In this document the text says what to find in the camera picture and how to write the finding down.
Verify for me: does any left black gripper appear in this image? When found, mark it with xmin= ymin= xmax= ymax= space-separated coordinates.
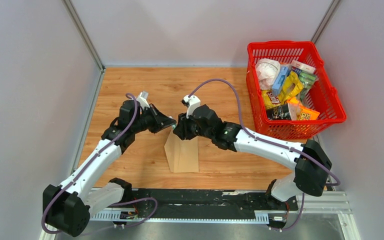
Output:
xmin=131 ymin=103 xmax=175 ymax=134

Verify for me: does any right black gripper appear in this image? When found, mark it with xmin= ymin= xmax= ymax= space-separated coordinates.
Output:
xmin=173 ymin=110 xmax=214 ymax=141

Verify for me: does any brown paper envelope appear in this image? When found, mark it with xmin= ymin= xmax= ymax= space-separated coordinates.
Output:
xmin=164 ymin=131 xmax=199 ymax=173

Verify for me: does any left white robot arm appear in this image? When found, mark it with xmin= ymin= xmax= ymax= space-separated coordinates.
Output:
xmin=41 ymin=98 xmax=176 ymax=237

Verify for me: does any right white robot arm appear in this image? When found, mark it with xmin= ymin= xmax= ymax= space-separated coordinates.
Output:
xmin=173 ymin=105 xmax=332 ymax=210

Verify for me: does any black snack packet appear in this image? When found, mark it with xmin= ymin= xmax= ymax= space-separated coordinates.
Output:
xmin=266 ymin=104 xmax=292 ymax=121

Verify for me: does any white crumpled bag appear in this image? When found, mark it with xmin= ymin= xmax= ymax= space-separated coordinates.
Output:
xmin=255 ymin=58 xmax=281 ymax=91

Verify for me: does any blue box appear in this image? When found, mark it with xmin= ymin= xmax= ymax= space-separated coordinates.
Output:
xmin=271 ymin=64 xmax=291 ymax=97

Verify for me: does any orange snack bag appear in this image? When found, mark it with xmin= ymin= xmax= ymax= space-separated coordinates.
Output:
xmin=287 ymin=97 xmax=320 ymax=121

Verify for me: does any yellow snack bag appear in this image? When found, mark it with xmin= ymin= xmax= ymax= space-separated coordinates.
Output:
xmin=278 ymin=71 xmax=304 ymax=104

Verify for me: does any white red small box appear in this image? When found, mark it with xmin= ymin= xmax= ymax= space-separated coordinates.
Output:
xmin=290 ymin=60 xmax=316 ymax=74

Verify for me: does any green packet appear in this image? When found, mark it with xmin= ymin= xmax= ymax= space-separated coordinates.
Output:
xmin=298 ymin=71 xmax=319 ymax=101

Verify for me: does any red plastic basket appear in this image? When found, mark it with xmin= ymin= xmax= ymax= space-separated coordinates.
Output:
xmin=246 ymin=40 xmax=347 ymax=140

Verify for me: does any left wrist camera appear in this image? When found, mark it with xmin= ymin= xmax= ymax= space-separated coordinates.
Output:
xmin=136 ymin=91 xmax=150 ymax=110

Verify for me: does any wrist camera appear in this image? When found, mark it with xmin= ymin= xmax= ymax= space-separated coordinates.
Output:
xmin=136 ymin=91 xmax=150 ymax=110
xmin=181 ymin=95 xmax=201 ymax=119

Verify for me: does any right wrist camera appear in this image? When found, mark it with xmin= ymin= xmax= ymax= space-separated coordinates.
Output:
xmin=181 ymin=95 xmax=201 ymax=119

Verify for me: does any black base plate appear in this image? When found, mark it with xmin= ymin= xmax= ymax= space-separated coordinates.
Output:
xmin=121 ymin=188 xmax=298 ymax=220

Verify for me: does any aluminium frame rail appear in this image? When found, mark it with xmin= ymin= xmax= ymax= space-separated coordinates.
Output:
xmin=46 ymin=188 xmax=360 ymax=240

